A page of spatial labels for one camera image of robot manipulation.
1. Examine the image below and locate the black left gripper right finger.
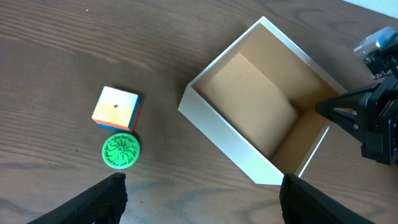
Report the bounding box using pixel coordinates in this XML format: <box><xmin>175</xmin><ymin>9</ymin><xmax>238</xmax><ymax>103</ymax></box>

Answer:
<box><xmin>279</xmin><ymin>173</ymin><xmax>371</xmax><ymax>224</ymax></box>

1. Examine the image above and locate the white cardboard box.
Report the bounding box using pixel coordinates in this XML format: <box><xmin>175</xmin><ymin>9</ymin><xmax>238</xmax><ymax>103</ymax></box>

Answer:
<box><xmin>178</xmin><ymin>17</ymin><xmax>345</xmax><ymax>185</ymax></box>

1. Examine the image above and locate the multicoloured puzzle cube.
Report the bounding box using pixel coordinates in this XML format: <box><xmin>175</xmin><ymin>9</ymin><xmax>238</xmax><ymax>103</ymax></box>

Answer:
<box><xmin>91</xmin><ymin>86</ymin><xmax>140</xmax><ymax>132</ymax></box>

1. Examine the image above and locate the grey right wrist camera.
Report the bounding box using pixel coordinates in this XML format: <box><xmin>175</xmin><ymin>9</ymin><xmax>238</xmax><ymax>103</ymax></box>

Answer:
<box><xmin>354</xmin><ymin>27</ymin><xmax>397</xmax><ymax>60</ymax></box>

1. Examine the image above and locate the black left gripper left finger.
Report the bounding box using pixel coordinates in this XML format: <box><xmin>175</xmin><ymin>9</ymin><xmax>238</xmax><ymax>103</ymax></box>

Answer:
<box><xmin>29</xmin><ymin>172</ymin><xmax>127</xmax><ymax>224</ymax></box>

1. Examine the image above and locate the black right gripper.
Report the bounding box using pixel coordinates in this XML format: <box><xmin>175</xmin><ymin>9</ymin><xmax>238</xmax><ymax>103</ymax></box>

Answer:
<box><xmin>315</xmin><ymin>46</ymin><xmax>398</xmax><ymax>166</ymax></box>

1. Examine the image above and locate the green round spinner toy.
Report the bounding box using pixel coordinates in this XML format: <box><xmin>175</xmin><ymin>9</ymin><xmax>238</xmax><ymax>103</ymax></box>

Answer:
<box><xmin>101</xmin><ymin>133</ymin><xmax>141</xmax><ymax>169</ymax></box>

